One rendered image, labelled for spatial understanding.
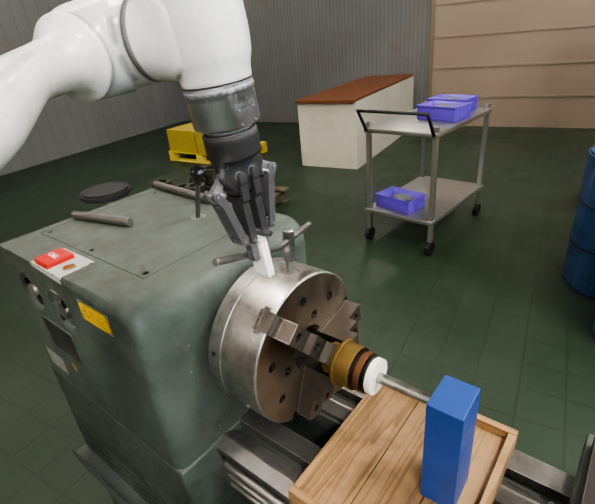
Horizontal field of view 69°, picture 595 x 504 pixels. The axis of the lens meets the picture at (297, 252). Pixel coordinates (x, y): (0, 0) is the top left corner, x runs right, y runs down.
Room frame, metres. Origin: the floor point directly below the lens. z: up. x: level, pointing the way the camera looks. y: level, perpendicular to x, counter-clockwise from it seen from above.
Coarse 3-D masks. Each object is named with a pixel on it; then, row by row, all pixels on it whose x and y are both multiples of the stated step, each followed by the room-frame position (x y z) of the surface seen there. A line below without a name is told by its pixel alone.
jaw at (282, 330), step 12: (264, 312) 0.64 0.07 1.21; (264, 324) 0.62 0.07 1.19; (276, 324) 0.63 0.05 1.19; (288, 324) 0.62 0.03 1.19; (276, 336) 0.61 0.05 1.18; (288, 336) 0.60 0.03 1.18; (300, 336) 0.61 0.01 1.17; (312, 336) 0.62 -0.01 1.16; (300, 348) 0.61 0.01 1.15; (312, 348) 0.60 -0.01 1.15; (324, 348) 0.62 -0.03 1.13; (336, 348) 0.62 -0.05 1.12; (324, 360) 0.60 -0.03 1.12
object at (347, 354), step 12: (348, 348) 0.62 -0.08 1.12; (360, 348) 0.62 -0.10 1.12; (336, 360) 0.61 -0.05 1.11; (348, 360) 0.60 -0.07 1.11; (360, 360) 0.59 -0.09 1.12; (372, 360) 0.59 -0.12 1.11; (336, 372) 0.60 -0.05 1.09; (348, 372) 0.58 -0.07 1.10; (360, 372) 0.58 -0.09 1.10; (336, 384) 0.61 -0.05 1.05; (348, 384) 0.58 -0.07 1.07; (360, 384) 0.57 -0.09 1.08
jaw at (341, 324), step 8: (344, 304) 0.77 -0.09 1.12; (352, 304) 0.76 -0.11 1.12; (336, 312) 0.75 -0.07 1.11; (344, 312) 0.74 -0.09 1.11; (352, 312) 0.74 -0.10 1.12; (360, 312) 0.76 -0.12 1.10; (328, 320) 0.73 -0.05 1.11; (336, 320) 0.73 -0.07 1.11; (344, 320) 0.72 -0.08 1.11; (352, 320) 0.72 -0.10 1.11; (312, 328) 0.72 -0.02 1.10; (320, 328) 0.71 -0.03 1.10; (328, 328) 0.71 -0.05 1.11; (336, 328) 0.70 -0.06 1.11; (344, 328) 0.70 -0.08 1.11; (352, 328) 0.70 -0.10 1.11; (320, 336) 0.70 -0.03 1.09; (328, 336) 0.69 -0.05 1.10; (336, 336) 0.68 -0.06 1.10; (344, 336) 0.68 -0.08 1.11; (352, 336) 0.67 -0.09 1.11
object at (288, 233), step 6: (288, 228) 0.74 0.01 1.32; (282, 234) 0.73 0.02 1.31; (288, 234) 0.72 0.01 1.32; (288, 246) 0.72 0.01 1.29; (294, 246) 0.73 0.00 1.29; (288, 252) 0.72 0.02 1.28; (294, 252) 0.73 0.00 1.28; (288, 258) 0.72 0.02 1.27; (294, 258) 0.73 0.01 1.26; (288, 264) 0.72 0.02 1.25; (288, 270) 0.72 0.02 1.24
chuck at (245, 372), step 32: (256, 288) 0.69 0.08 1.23; (288, 288) 0.67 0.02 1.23; (320, 288) 0.73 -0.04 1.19; (256, 320) 0.63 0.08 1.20; (288, 320) 0.65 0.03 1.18; (320, 320) 0.72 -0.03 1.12; (224, 352) 0.63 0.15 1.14; (256, 352) 0.59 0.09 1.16; (288, 352) 0.64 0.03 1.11; (224, 384) 0.63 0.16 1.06; (256, 384) 0.57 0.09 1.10; (288, 384) 0.63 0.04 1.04; (288, 416) 0.62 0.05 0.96
